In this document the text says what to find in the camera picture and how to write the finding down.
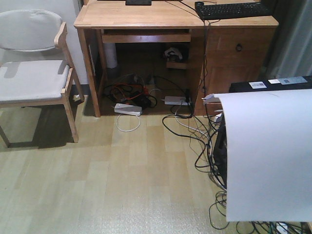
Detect white power strip left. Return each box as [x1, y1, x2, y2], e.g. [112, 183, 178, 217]
[114, 103, 142, 116]

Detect white power strip right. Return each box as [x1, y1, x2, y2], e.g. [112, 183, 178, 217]
[164, 96, 191, 106]

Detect black keyboard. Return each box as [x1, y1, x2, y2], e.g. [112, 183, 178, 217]
[195, 1, 272, 20]

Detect white paper sheet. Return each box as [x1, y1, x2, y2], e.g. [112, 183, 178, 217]
[217, 89, 312, 222]

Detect white paper-holding right gripper finger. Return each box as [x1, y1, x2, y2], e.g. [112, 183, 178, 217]
[202, 94, 220, 104]

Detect tangled black floor cables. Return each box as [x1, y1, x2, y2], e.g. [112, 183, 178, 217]
[162, 107, 312, 234]

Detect orange cable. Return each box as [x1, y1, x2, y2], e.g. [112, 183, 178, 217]
[110, 82, 149, 101]

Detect black computer case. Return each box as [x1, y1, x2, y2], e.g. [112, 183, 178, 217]
[213, 76, 312, 188]

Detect white paper roll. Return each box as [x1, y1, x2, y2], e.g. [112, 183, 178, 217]
[104, 43, 117, 68]

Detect wooden chair with grey cushion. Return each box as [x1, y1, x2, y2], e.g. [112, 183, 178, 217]
[0, 9, 84, 143]

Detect wooden desk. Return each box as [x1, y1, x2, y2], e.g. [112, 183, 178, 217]
[74, 0, 278, 117]

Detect black monitor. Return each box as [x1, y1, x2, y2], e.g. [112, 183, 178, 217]
[118, 0, 166, 6]

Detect white power strip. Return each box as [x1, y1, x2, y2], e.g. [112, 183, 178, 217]
[164, 96, 191, 106]
[114, 103, 142, 116]

